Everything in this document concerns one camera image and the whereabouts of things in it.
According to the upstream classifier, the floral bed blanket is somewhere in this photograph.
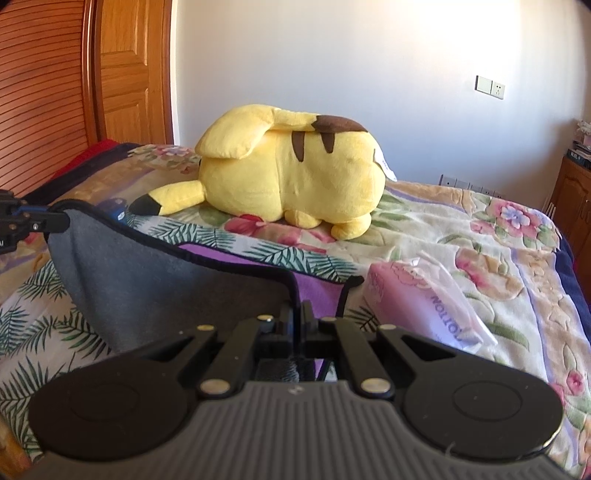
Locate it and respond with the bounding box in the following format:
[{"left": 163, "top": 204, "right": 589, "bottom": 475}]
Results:
[{"left": 0, "top": 142, "right": 591, "bottom": 480}]

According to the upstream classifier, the row of wall sockets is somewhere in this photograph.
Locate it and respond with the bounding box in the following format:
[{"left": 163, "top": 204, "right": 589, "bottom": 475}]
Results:
[{"left": 438, "top": 174, "right": 505, "bottom": 198}]

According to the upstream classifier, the grey towel with black edge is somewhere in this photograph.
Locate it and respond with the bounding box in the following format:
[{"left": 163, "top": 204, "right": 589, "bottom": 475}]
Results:
[{"left": 46, "top": 198, "right": 366, "bottom": 385}]

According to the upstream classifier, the wooden louvre door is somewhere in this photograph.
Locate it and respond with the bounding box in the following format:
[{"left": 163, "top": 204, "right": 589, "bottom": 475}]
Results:
[{"left": 0, "top": 0, "right": 99, "bottom": 200}]

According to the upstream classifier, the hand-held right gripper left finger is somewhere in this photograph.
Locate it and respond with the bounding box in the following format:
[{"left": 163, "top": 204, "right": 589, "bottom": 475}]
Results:
[{"left": 131, "top": 301, "right": 299, "bottom": 398}]

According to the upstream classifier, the red cloth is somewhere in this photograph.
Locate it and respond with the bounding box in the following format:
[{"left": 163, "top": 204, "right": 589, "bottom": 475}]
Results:
[{"left": 50, "top": 138, "right": 122, "bottom": 195}]

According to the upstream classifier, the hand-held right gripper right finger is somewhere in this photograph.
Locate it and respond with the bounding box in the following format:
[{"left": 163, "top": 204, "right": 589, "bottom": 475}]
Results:
[{"left": 301, "top": 299, "right": 463, "bottom": 398}]

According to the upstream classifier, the stack of books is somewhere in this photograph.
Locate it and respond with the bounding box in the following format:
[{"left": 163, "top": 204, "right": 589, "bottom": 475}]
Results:
[{"left": 565, "top": 119, "right": 591, "bottom": 169}]

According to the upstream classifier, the dark blue blanket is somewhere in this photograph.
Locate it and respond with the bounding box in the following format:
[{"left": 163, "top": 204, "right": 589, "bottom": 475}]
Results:
[{"left": 556, "top": 228, "right": 580, "bottom": 296}]

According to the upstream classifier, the yellow plush toy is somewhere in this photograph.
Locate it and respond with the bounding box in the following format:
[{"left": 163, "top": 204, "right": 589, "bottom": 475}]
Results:
[{"left": 127, "top": 104, "right": 398, "bottom": 241}]

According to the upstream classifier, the pink tissue pack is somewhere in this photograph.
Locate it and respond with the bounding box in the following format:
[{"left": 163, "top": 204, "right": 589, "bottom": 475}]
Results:
[{"left": 364, "top": 253, "right": 500, "bottom": 357}]

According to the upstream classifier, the wooden cabinet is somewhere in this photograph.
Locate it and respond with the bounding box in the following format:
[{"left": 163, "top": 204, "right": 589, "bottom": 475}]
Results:
[{"left": 547, "top": 154, "right": 591, "bottom": 278}]

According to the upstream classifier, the wooden panel door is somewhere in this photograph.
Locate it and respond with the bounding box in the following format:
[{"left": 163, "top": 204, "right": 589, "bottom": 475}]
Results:
[{"left": 91, "top": 0, "right": 180, "bottom": 147}]

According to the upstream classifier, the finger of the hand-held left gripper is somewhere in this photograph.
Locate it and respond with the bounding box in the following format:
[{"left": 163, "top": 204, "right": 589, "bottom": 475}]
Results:
[
  {"left": 0, "top": 213, "right": 71, "bottom": 237},
  {"left": 0, "top": 188, "right": 52, "bottom": 218}
]

